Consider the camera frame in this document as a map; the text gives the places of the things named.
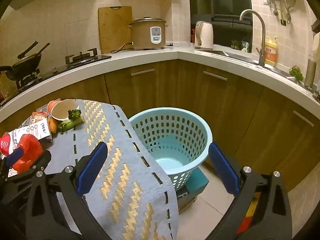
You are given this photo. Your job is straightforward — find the white and red printed carton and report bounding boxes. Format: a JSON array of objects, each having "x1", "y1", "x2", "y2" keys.
[{"x1": 0, "y1": 120, "x2": 53, "y2": 155}]

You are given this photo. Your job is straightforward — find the black gas stove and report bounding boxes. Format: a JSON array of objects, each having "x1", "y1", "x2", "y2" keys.
[{"x1": 0, "y1": 48, "x2": 112, "y2": 103}]

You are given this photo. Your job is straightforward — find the leafy vegetable bunch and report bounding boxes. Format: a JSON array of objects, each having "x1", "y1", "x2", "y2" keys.
[{"x1": 289, "y1": 65, "x2": 304, "y2": 82}]

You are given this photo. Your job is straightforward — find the steel sink faucet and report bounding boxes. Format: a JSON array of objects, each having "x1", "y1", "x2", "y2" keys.
[{"x1": 239, "y1": 9, "x2": 266, "y2": 67}]

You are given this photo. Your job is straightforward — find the light blue plastic basket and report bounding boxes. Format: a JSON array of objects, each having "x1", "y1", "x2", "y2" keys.
[{"x1": 128, "y1": 107, "x2": 213, "y2": 191}]

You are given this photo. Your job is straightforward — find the silver cabinet handle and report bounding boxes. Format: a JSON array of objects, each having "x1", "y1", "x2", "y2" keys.
[
  {"x1": 203, "y1": 71, "x2": 228, "y2": 81},
  {"x1": 292, "y1": 110, "x2": 314, "y2": 127},
  {"x1": 131, "y1": 68, "x2": 156, "y2": 76}
]

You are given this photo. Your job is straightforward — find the black wok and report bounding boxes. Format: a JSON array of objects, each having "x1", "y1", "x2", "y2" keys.
[{"x1": 0, "y1": 41, "x2": 50, "y2": 81}]

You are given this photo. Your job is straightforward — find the beige rice cooker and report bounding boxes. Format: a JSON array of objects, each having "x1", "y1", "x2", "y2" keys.
[{"x1": 129, "y1": 17, "x2": 167, "y2": 51}]

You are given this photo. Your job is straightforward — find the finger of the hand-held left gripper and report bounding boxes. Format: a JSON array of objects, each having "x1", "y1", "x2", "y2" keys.
[
  {"x1": 5, "y1": 150, "x2": 52, "y2": 182},
  {"x1": 0, "y1": 148, "x2": 25, "y2": 178}
]

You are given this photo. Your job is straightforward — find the brown paper cup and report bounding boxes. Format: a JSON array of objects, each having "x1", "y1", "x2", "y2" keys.
[{"x1": 47, "y1": 99, "x2": 80, "y2": 120}]

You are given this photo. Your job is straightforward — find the steel kitchen sink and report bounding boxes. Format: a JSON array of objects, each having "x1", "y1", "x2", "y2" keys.
[{"x1": 205, "y1": 50, "x2": 262, "y2": 62}]

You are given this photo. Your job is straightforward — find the red plastic bag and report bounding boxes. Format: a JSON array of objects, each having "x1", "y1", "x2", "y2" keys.
[{"x1": 12, "y1": 134, "x2": 44, "y2": 173}]

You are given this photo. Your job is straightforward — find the grey patterned tablecloth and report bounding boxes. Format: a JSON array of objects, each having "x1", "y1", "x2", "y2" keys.
[{"x1": 0, "y1": 99, "x2": 179, "y2": 240}]

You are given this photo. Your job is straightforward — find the hot dog bun with sausage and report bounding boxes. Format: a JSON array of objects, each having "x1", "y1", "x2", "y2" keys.
[{"x1": 47, "y1": 118, "x2": 58, "y2": 133}]

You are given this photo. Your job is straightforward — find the white electric kettle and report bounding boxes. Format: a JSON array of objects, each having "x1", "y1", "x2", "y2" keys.
[{"x1": 194, "y1": 21, "x2": 214, "y2": 50}]

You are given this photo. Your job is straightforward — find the orange snack packet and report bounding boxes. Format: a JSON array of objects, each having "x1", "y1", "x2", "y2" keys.
[{"x1": 31, "y1": 110, "x2": 49, "y2": 122}]

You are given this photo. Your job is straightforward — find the dark kitchen window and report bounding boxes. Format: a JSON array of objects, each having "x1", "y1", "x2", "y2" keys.
[{"x1": 188, "y1": 0, "x2": 253, "y2": 53}]

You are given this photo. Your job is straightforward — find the broccoli floret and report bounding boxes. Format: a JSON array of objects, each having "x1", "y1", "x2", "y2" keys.
[{"x1": 68, "y1": 109, "x2": 82, "y2": 120}]

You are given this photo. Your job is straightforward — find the yellow detergent bottle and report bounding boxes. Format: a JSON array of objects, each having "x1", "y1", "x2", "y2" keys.
[{"x1": 264, "y1": 35, "x2": 278, "y2": 67}]

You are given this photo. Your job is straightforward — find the wooden kitchen cabinet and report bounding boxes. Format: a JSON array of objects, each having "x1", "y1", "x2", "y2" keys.
[{"x1": 0, "y1": 59, "x2": 320, "y2": 193}]

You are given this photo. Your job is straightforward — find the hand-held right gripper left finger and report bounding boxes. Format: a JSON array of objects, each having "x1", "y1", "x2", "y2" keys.
[{"x1": 25, "y1": 141, "x2": 112, "y2": 240}]

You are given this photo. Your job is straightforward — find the beige cylinder bottle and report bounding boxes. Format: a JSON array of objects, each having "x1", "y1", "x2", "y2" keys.
[{"x1": 304, "y1": 55, "x2": 318, "y2": 88}]

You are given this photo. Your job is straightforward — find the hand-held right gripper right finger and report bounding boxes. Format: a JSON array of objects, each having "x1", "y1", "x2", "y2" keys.
[{"x1": 207, "y1": 142, "x2": 292, "y2": 240}]

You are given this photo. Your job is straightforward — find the teal stool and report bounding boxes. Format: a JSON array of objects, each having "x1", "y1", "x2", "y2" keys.
[{"x1": 175, "y1": 166, "x2": 209, "y2": 213}]

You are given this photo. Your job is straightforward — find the green bok choy stalk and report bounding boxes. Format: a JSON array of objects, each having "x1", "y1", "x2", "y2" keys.
[{"x1": 57, "y1": 116, "x2": 85, "y2": 133}]

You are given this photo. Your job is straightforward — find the wooden cutting board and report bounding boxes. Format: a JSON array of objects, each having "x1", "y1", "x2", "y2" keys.
[{"x1": 98, "y1": 6, "x2": 133, "y2": 54}]

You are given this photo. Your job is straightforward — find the rice cooker power cord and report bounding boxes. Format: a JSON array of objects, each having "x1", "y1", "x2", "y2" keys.
[{"x1": 104, "y1": 42, "x2": 133, "y2": 54}]

